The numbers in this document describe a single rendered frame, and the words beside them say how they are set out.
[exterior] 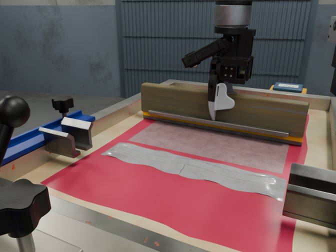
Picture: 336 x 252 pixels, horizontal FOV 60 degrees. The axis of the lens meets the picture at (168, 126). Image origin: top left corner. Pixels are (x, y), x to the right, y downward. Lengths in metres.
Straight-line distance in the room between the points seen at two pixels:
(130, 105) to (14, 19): 4.40
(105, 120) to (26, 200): 0.56
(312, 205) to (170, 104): 0.45
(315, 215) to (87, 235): 0.28
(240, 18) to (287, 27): 3.42
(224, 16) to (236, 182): 0.34
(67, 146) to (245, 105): 0.39
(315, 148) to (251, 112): 0.16
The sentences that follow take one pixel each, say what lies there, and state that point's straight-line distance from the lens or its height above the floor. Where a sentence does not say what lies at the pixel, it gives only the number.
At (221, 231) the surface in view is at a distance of 0.43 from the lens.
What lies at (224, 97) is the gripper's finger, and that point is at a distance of 0.67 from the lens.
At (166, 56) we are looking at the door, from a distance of 4.13.
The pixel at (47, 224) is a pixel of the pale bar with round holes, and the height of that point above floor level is 1.04.
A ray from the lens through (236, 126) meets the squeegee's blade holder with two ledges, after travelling 0.69.
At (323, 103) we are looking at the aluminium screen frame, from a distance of 0.99.
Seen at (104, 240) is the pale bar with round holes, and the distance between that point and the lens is 0.29.
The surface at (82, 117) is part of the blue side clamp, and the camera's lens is 0.71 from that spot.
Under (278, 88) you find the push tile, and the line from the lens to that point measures 1.15.
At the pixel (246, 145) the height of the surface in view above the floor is 0.95.
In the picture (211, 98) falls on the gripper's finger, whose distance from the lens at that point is 0.67.
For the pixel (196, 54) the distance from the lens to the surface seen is 0.69.
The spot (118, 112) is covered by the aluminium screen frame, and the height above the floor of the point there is 0.98.
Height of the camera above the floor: 1.23
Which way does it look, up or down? 22 degrees down
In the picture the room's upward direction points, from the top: straight up
